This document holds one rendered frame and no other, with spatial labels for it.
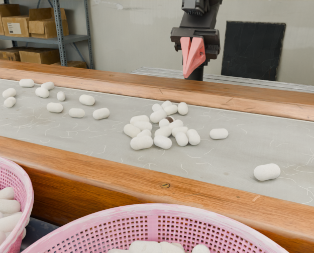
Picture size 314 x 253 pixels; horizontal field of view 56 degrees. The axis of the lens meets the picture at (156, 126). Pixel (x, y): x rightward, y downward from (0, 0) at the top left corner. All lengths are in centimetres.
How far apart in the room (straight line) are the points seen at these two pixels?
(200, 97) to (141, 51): 227
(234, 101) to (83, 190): 39
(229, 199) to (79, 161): 20
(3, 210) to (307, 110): 54
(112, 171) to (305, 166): 27
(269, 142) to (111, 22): 263
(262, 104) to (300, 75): 195
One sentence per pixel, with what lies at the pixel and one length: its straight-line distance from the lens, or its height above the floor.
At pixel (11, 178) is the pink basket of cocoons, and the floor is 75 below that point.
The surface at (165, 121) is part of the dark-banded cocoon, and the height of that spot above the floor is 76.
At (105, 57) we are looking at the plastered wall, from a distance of 315.
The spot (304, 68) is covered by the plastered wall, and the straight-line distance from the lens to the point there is 257.
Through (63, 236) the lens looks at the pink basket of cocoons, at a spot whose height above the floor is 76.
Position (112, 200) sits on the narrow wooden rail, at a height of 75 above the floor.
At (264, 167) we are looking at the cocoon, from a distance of 41.
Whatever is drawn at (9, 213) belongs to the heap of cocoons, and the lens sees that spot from 40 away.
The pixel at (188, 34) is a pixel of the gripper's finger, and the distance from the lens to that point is 64.
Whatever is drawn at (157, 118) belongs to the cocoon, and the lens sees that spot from 55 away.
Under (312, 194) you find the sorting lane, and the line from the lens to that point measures 42.
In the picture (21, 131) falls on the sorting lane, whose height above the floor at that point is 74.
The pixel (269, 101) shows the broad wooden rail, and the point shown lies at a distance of 65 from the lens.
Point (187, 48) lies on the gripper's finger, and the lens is 63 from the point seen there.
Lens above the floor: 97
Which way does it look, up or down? 25 degrees down
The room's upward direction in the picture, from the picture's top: straight up
